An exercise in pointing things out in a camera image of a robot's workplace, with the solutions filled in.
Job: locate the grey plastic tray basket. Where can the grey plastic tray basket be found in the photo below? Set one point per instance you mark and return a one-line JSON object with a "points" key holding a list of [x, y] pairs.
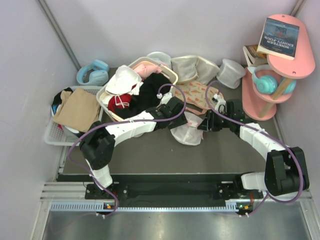
{"points": [[59, 135]]}

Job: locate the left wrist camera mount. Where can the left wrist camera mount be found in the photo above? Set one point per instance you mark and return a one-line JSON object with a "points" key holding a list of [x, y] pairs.
{"points": [[164, 98]]}

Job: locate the pink garment in basket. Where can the pink garment in basket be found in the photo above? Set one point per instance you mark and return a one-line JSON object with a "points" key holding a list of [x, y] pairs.
{"points": [[145, 70]]}

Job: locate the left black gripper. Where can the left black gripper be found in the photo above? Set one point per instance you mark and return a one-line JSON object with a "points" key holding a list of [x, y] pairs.
{"points": [[180, 121]]}

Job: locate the beige folded garment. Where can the beige folded garment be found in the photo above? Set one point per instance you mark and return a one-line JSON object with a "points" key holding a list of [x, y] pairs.
{"points": [[79, 110]]}

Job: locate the red garment in basket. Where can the red garment in basket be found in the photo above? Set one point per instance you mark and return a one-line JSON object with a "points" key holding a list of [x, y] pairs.
{"points": [[119, 102]]}

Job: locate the grey mesh laundry bag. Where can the grey mesh laundry bag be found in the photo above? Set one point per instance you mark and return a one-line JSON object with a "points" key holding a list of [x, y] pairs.
{"points": [[194, 68]]}

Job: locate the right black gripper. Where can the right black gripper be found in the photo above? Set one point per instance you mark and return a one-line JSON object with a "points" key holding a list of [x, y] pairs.
{"points": [[209, 123]]}

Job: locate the blue paperback book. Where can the blue paperback book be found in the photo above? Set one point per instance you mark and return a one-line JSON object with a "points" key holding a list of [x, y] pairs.
{"points": [[279, 39]]}

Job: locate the pink tiered side shelf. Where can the pink tiered side shelf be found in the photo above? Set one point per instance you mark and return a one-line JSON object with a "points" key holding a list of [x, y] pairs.
{"points": [[263, 107]]}

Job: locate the white cylindrical mesh bag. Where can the white cylindrical mesh bag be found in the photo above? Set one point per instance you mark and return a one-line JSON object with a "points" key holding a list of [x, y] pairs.
{"points": [[230, 73]]}

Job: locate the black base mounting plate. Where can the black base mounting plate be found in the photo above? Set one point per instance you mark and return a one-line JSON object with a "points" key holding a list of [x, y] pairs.
{"points": [[173, 190]]}

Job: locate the white mesh bag behind basket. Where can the white mesh bag behind basket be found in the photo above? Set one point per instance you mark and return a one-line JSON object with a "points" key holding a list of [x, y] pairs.
{"points": [[161, 57]]}

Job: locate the cream plastic laundry basket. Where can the cream plastic laundry basket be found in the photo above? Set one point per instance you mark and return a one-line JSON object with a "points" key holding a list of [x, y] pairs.
{"points": [[103, 97]]}

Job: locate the black garment in basket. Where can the black garment in basket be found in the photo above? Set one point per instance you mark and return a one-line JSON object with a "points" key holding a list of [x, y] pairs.
{"points": [[147, 97]]}

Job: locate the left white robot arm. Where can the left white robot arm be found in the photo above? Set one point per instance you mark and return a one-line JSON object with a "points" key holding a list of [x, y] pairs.
{"points": [[98, 146]]}

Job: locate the white pink-trimmed mesh laundry bag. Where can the white pink-trimmed mesh laundry bag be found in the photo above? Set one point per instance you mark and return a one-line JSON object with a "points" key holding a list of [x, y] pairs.
{"points": [[189, 134]]}

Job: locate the light blue headphones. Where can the light blue headphones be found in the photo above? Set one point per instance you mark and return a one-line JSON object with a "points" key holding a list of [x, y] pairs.
{"points": [[94, 74]]}

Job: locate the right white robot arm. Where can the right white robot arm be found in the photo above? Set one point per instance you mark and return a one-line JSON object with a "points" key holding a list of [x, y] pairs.
{"points": [[285, 167]]}

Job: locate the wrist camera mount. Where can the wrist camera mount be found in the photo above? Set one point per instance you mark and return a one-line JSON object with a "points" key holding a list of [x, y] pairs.
{"points": [[164, 98], [220, 103]]}

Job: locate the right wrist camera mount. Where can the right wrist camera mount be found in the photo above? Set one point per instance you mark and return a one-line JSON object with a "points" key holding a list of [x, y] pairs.
{"points": [[220, 103]]}

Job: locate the teal headphones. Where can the teal headphones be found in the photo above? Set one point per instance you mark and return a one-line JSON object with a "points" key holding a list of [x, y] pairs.
{"points": [[265, 84]]}

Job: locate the stacked books on shelf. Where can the stacked books on shelf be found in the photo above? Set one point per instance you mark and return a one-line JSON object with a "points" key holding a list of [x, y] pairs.
{"points": [[252, 57]]}

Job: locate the patterned flat laundry bag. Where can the patterned flat laundry bag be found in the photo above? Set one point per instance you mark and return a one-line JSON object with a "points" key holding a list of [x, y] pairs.
{"points": [[194, 93]]}

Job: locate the grey slotted cable duct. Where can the grey slotted cable duct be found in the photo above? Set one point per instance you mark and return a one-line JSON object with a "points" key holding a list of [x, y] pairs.
{"points": [[81, 206]]}

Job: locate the white garment in basket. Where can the white garment in basket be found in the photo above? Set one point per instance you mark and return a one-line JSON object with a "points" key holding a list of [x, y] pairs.
{"points": [[124, 81]]}

